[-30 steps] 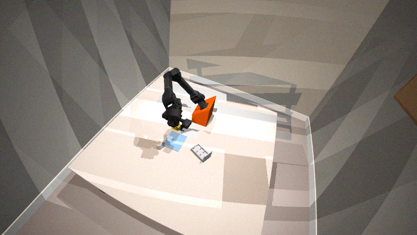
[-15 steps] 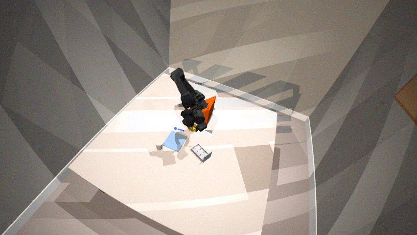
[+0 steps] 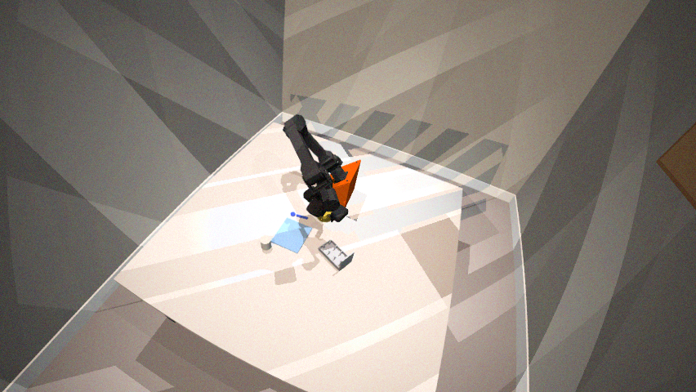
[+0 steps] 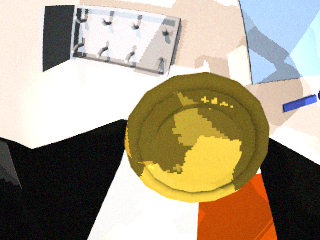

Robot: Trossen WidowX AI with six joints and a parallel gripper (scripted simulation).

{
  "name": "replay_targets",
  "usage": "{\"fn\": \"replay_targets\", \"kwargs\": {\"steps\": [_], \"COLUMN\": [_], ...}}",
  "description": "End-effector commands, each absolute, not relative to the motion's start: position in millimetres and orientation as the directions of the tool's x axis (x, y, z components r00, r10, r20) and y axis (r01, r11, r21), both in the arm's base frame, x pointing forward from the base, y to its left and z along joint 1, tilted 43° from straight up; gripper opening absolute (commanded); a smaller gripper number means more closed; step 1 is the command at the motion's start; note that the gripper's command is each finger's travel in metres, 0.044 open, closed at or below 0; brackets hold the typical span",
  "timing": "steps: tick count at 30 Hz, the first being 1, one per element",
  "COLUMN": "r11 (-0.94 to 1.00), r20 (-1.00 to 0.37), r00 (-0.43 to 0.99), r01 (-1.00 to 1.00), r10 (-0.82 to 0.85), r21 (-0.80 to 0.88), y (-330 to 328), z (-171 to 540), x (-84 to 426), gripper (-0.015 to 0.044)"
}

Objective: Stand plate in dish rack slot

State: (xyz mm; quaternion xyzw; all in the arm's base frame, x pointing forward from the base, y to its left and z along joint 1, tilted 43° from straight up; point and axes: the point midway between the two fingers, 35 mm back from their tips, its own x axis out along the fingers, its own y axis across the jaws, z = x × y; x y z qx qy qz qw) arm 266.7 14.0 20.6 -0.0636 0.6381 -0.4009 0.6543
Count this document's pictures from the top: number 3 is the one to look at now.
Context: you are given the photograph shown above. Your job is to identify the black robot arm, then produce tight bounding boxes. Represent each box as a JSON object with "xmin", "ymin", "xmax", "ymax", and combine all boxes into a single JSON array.
[{"xmin": 283, "ymin": 114, "xmax": 348, "ymax": 217}]

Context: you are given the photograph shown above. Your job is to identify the grey cylinder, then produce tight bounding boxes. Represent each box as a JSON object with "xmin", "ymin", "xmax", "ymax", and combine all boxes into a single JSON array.
[{"xmin": 261, "ymin": 235, "xmax": 271, "ymax": 251}]

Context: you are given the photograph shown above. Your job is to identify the light blue flat mat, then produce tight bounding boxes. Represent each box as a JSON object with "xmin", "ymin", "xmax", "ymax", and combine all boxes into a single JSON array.
[{"xmin": 271, "ymin": 218, "xmax": 312, "ymax": 253}]

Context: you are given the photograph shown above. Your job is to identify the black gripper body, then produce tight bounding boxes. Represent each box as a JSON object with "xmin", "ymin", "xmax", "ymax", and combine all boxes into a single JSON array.
[{"xmin": 303, "ymin": 189, "xmax": 348, "ymax": 222}]

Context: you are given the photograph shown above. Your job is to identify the yellow round plate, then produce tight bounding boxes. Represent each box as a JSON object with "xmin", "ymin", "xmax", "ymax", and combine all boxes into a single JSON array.
[{"xmin": 317, "ymin": 212, "xmax": 332, "ymax": 223}]

